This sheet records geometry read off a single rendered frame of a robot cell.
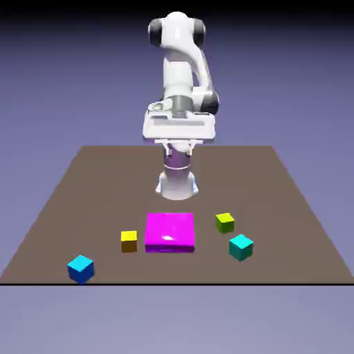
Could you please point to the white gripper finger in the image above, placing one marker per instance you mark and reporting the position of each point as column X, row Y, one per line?
column 167, row 148
column 190, row 148

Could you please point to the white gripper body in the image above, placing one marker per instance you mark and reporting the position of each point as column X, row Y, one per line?
column 179, row 130

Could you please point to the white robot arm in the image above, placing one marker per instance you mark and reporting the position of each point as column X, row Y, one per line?
column 177, row 77

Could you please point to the small lime green cube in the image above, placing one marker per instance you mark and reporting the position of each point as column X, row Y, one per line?
column 225, row 222

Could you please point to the small yellow cube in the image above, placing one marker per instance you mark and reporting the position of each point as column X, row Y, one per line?
column 129, row 240

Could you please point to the small teal cube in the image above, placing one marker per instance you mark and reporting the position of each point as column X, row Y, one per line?
column 241, row 247

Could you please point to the small blue cube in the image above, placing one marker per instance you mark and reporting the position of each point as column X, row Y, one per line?
column 80, row 268

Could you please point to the large magenta box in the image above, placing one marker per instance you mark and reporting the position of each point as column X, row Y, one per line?
column 169, row 229

